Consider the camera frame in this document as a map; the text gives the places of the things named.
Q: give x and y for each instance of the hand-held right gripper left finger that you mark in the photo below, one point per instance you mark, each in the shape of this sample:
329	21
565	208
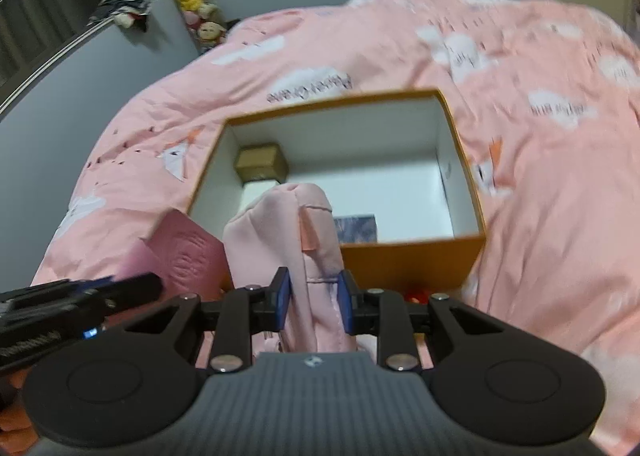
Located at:
282	298

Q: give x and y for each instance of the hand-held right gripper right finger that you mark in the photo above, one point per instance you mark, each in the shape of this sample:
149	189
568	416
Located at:
345	301

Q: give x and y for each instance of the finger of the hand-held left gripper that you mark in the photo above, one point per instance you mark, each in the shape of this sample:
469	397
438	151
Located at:
135	286
97	282

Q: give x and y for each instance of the pink fabric pouch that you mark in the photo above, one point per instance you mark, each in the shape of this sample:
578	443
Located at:
287	246

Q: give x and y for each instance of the pink card wallet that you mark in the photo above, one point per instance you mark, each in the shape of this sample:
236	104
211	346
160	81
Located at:
187	253

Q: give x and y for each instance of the orange cardboard box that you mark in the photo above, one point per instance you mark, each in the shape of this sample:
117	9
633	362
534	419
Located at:
400	263

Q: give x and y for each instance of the patterned picture box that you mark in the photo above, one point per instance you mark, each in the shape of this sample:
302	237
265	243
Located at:
356	228

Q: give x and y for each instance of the small gold box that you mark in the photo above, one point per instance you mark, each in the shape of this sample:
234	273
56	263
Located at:
260	160

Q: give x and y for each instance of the pink cloud print blanket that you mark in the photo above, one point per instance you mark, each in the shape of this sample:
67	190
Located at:
550	186

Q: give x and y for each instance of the grey bundled clothes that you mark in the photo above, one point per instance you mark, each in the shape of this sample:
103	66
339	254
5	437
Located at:
125	3

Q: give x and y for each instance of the metal window rail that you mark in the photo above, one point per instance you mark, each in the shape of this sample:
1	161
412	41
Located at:
50	60

